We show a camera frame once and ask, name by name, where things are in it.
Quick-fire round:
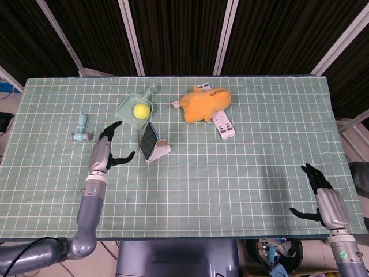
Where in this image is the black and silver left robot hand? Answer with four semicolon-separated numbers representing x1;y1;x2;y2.
88;120;136;175

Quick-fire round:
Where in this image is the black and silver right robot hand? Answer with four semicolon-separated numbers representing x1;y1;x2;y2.
289;163;351;231

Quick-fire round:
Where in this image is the black smartphone blue case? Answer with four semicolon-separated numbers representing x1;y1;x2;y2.
139;121;159;160

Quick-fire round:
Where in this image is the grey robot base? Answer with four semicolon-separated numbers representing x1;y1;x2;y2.
115;239;240;277

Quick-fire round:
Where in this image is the white folding phone stand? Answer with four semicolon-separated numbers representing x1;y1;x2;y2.
144;137;172;164

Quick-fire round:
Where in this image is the white folded laptop stand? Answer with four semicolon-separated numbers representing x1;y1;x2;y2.
193;83;236;140

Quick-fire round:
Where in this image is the light blue toy hammer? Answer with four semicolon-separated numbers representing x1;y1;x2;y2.
71;113;92;143

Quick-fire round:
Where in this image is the green plastic dustpan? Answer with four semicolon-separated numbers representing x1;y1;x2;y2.
114;83;158;130

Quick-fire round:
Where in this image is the yellow tennis ball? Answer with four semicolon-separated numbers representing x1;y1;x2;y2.
133;103;150;119

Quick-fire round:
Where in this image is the black bin with trash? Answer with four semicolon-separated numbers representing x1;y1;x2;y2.
244;238;304;275

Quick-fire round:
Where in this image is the orange plush animal toy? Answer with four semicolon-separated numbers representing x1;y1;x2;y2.
172;88;232;124

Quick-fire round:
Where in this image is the green checked tablecloth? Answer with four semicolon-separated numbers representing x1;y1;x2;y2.
0;75;368;241

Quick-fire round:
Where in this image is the dark pleated curtain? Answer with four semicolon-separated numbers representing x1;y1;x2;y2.
0;0;369;119

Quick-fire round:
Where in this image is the white metal frame rack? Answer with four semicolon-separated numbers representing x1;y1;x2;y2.
336;108;369;162

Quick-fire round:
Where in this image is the white frame post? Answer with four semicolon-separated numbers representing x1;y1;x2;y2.
118;0;145;76
310;2;369;76
212;0;240;76
36;0;85;73

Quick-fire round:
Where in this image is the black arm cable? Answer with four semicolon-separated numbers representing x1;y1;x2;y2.
0;236;60;275

